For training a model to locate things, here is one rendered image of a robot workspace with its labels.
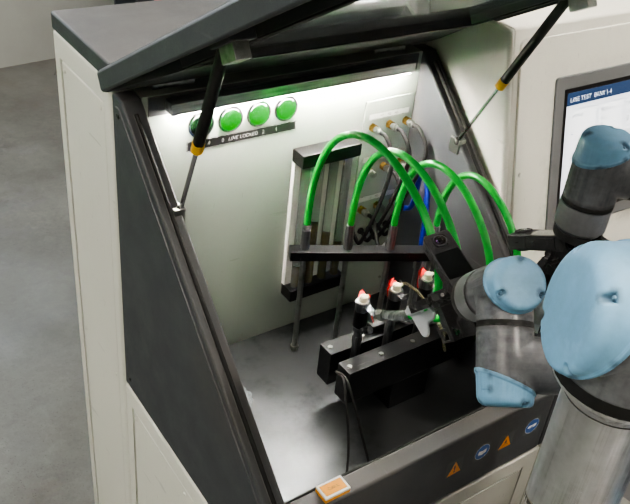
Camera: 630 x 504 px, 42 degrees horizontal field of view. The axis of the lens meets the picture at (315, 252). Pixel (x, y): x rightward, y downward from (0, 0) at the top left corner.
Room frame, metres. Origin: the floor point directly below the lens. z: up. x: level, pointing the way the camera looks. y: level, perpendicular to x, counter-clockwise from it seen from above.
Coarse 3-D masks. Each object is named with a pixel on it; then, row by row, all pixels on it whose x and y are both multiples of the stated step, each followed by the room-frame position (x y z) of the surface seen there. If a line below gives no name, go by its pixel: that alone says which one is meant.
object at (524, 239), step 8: (520, 232) 1.11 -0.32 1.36; (528, 232) 1.11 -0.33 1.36; (536, 232) 1.10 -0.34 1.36; (544, 232) 1.09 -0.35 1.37; (552, 232) 1.09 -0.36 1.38; (512, 240) 1.11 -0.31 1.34; (520, 240) 1.10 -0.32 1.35; (528, 240) 1.09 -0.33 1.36; (536, 240) 1.08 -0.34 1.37; (544, 240) 1.07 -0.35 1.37; (552, 240) 1.06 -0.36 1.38; (560, 240) 1.05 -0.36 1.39; (512, 248) 1.10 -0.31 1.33; (520, 248) 1.09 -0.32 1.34; (528, 248) 1.08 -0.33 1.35; (536, 248) 1.07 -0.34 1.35; (544, 248) 1.06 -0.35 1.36; (552, 248) 1.05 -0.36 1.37; (560, 248) 1.04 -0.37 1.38
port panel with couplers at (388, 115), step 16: (400, 96) 1.60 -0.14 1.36; (368, 112) 1.55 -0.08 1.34; (384, 112) 1.58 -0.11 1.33; (400, 112) 1.61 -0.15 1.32; (368, 128) 1.56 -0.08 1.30; (384, 128) 1.58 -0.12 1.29; (368, 144) 1.56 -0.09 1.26; (384, 144) 1.59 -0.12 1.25; (400, 144) 1.62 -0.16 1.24; (384, 160) 1.59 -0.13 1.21; (400, 160) 1.61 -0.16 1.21; (368, 176) 1.57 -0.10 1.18; (384, 176) 1.60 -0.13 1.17; (368, 192) 1.57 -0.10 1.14; (368, 208) 1.58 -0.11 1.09; (384, 208) 1.57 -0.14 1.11
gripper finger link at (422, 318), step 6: (408, 312) 1.06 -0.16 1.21; (420, 312) 1.04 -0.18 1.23; (426, 312) 1.04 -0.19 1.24; (432, 312) 1.03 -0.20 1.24; (414, 318) 1.06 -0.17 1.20; (420, 318) 1.04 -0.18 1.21; (426, 318) 1.03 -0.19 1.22; (432, 318) 1.02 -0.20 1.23; (420, 324) 1.04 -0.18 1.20; (426, 324) 1.03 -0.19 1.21; (420, 330) 1.04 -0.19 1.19; (426, 330) 1.03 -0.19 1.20; (426, 336) 1.03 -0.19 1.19
